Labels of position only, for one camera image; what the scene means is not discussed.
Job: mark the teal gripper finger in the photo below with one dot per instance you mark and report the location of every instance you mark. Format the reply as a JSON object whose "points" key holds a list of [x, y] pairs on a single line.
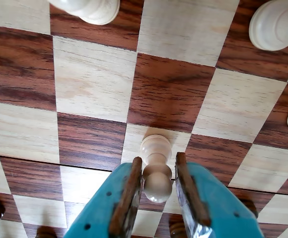
{"points": [[221, 210], [96, 213]]}

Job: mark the wooden folding chessboard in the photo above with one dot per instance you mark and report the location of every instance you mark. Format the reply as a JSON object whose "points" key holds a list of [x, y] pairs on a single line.
{"points": [[89, 79]]}

